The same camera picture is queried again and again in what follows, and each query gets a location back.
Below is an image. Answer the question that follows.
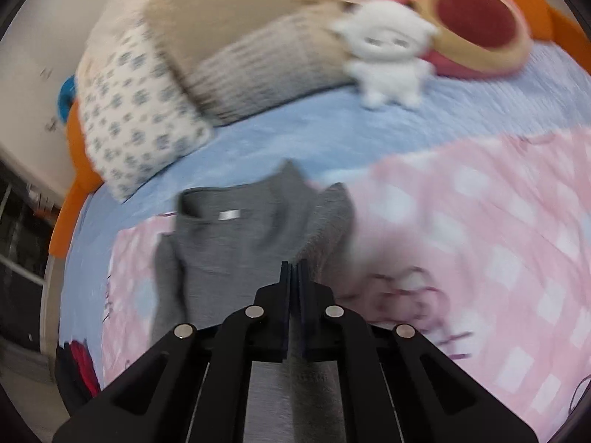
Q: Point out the red cloth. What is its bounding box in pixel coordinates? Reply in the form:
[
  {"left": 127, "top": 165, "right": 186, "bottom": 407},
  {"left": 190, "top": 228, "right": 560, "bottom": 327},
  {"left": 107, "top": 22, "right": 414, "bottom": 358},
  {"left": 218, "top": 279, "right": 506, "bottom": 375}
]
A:
[{"left": 69, "top": 341, "right": 101, "bottom": 398}]

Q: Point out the white floral pillow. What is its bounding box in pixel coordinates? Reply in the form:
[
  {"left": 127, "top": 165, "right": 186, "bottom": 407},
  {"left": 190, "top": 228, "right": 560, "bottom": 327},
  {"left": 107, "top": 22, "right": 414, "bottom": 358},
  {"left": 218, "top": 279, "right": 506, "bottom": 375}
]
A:
[{"left": 76, "top": 23, "right": 215, "bottom": 204}]

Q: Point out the pink bear plush cushion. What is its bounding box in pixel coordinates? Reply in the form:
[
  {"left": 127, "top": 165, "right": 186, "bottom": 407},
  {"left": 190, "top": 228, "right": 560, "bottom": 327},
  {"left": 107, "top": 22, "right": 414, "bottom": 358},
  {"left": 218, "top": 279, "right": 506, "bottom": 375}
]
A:
[{"left": 369, "top": 0, "right": 534, "bottom": 79}]

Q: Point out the dark cluttered shelf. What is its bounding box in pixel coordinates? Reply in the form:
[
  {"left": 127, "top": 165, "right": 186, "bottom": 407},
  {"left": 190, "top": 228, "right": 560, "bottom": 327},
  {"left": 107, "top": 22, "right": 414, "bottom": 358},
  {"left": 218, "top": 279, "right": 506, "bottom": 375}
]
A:
[{"left": 0, "top": 157, "right": 65, "bottom": 356}]

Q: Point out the white plush lamb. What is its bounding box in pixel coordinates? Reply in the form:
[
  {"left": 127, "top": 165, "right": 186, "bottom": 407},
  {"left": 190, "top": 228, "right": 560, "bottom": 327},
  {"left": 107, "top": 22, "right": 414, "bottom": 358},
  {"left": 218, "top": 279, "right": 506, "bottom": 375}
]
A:
[{"left": 330, "top": 0, "right": 439, "bottom": 110}]

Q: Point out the dark clothes pile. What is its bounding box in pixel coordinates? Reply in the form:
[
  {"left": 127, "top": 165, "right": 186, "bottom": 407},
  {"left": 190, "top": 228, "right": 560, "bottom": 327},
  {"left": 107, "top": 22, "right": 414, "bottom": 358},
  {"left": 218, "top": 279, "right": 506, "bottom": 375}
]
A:
[{"left": 55, "top": 339, "right": 102, "bottom": 409}]

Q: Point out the beige patchwork pillow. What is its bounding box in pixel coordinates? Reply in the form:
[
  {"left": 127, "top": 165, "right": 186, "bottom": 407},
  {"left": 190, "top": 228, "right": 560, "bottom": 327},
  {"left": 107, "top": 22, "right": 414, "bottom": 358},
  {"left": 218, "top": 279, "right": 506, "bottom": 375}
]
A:
[{"left": 143, "top": 0, "right": 377, "bottom": 127}]

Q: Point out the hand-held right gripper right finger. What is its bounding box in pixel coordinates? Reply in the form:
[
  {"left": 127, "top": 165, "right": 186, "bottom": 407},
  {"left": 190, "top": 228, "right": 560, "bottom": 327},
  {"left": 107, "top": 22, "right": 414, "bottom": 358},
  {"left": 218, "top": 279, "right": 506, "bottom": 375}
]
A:
[{"left": 295, "top": 258, "right": 541, "bottom": 443}]

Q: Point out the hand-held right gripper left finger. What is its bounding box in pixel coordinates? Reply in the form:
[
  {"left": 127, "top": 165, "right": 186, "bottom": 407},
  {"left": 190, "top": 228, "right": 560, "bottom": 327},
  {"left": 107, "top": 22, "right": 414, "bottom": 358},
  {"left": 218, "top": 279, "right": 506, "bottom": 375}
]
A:
[{"left": 52, "top": 261, "right": 291, "bottom": 443}]

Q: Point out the blue ring seat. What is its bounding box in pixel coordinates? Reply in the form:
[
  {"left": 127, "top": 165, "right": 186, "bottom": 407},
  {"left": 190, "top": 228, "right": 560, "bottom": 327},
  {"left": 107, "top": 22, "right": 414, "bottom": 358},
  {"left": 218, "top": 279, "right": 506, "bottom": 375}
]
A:
[{"left": 58, "top": 76, "right": 79, "bottom": 123}]

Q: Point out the pink checked printed blanket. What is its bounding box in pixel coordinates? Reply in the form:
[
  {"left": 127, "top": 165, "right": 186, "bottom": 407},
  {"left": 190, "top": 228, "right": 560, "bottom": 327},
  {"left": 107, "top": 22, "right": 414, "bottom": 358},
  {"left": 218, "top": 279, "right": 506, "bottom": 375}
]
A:
[{"left": 99, "top": 127, "right": 591, "bottom": 443}]

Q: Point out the grey zip jacket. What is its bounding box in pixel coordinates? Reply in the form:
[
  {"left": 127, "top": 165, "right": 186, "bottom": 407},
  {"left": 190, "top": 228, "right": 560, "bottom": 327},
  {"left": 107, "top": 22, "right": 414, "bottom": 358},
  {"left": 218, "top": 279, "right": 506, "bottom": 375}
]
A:
[{"left": 152, "top": 159, "right": 356, "bottom": 443}]

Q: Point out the large cream quilted pillow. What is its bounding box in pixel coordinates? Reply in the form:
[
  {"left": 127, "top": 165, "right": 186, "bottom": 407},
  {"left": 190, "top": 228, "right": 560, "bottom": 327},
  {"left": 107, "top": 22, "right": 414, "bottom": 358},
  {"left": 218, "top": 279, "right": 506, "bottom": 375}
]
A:
[{"left": 74, "top": 0, "right": 195, "bottom": 84}]

